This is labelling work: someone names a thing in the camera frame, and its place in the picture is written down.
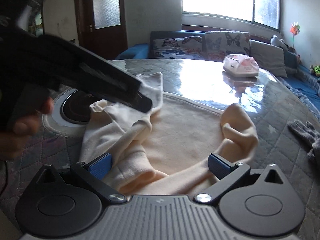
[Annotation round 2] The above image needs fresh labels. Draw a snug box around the colourful pinwheel flower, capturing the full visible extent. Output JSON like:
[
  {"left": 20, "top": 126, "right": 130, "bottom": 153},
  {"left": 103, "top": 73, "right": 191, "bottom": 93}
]
[{"left": 290, "top": 22, "right": 300, "bottom": 49}]

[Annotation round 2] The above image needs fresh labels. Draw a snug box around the right butterfly print cushion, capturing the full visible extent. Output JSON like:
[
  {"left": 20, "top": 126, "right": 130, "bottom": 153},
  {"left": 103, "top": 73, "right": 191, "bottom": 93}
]
[{"left": 205, "top": 31, "right": 251, "bottom": 62}]

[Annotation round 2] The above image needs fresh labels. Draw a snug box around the black round induction cooktop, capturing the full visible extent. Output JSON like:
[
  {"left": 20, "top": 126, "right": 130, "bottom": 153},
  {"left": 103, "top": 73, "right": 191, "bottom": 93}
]
[{"left": 60, "top": 90, "right": 99, "bottom": 125}]

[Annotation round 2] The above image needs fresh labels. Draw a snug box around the person's left hand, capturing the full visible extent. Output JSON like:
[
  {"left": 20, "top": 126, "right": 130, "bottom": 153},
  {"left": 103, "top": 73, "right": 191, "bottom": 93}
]
[{"left": 1, "top": 98, "right": 54, "bottom": 161}]

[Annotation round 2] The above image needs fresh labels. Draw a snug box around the left butterfly print cushion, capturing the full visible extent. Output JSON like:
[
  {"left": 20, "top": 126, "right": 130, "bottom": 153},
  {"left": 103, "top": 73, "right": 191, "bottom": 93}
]
[{"left": 152, "top": 36, "right": 204, "bottom": 60}]

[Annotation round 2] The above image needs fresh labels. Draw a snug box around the butterfly print cushion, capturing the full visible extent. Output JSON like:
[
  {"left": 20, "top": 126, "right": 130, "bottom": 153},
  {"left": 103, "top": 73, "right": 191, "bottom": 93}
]
[
  {"left": 152, "top": 36, "right": 204, "bottom": 60},
  {"left": 205, "top": 31, "right": 251, "bottom": 62}
]

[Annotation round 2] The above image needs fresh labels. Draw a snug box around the blue sofa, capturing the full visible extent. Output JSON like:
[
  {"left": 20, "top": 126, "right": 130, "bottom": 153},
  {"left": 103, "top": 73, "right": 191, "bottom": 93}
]
[{"left": 117, "top": 30, "right": 319, "bottom": 109}]

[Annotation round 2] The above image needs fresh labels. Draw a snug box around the window with frame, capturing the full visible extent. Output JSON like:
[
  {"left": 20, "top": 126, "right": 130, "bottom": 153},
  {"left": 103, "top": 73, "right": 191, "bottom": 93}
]
[{"left": 180, "top": 0, "right": 281, "bottom": 30}]

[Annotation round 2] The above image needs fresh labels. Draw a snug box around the pink white tissue box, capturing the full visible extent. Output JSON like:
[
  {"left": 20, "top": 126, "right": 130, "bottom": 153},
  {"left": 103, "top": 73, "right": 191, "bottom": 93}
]
[{"left": 222, "top": 54, "right": 260, "bottom": 77}]

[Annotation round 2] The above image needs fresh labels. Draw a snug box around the white plush toy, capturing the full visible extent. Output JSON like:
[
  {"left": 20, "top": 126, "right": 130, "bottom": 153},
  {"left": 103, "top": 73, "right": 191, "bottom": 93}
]
[{"left": 270, "top": 35, "right": 288, "bottom": 51}]

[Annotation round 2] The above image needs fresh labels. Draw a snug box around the grey knit glove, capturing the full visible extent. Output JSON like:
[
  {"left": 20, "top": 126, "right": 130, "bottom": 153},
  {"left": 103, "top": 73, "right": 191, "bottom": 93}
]
[{"left": 287, "top": 119, "right": 319, "bottom": 166}]

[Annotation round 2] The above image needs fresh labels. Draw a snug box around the beige plain cushion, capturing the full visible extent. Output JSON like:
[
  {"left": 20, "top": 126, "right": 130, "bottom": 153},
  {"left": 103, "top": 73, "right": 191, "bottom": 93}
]
[{"left": 249, "top": 40, "right": 287, "bottom": 78}]

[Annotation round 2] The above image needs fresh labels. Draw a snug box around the dark wooden glass door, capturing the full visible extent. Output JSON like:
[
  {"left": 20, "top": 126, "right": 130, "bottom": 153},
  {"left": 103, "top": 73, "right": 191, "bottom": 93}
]
[{"left": 74, "top": 0, "right": 127, "bottom": 60}]

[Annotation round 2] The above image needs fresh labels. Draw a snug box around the cream knit sweater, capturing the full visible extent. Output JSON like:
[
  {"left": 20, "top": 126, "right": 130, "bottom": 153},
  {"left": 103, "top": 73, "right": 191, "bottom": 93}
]
[{"left": 79, "top": 72, "right": 259, "bottom": 196}]

